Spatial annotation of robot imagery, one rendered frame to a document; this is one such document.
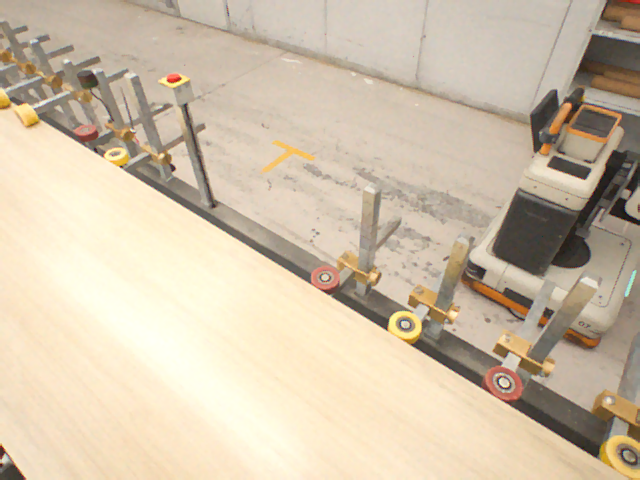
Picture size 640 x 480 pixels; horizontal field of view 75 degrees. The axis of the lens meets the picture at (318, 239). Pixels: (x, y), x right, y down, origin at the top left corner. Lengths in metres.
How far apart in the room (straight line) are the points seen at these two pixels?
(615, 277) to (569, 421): 1.14
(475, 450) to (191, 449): 0.58
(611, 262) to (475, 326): 0.69
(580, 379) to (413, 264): 0.94
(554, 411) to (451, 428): 0.40
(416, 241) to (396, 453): 1.73
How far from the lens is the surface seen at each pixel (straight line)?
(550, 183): 1.83
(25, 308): 1.36
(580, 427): 1.33
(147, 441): 1.02
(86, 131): 1.99
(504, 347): 1.17
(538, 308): 1.29
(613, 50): 3.53
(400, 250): 2.46
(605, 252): 2.43
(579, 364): 2.32
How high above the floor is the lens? 1.80
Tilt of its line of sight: 46 degrees down
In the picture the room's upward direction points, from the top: 2 degrees counter-clockwise
